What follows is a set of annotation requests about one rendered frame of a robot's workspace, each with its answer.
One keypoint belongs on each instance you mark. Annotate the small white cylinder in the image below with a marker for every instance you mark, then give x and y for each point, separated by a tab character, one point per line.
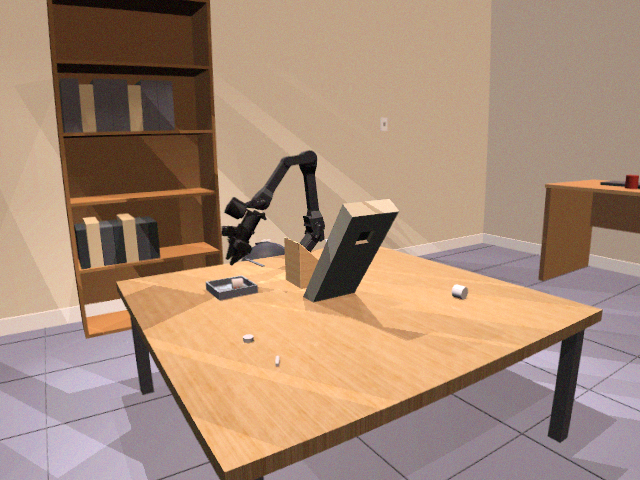
459	291

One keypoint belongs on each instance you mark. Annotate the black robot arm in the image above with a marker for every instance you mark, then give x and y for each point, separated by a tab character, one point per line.
313	221

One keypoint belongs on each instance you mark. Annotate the white square tray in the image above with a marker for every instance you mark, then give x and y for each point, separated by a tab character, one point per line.
222	288

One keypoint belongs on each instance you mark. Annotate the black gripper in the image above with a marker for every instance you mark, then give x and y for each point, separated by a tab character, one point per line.
238	248

